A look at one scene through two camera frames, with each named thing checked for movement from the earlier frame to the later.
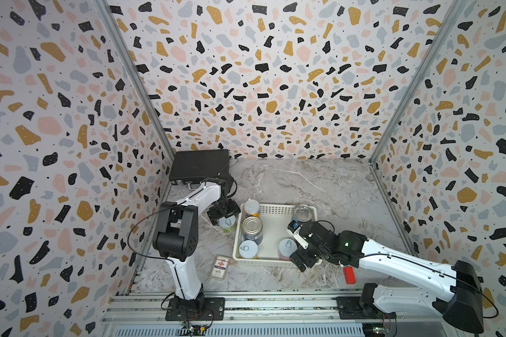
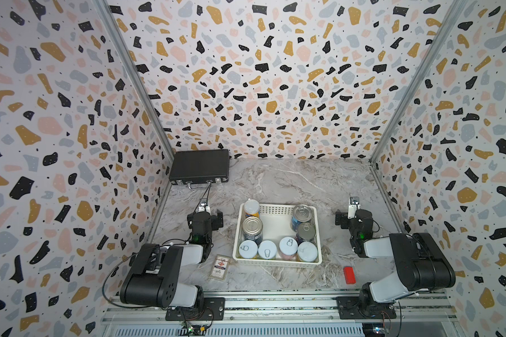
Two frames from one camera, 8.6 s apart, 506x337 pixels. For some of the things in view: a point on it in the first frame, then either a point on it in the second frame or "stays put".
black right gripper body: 307,256 to 346,224
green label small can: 228,224 to 267,249
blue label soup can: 302,213 stays put
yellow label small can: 248,249 stays put
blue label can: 252,229 stays put
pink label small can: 286,248 stays put
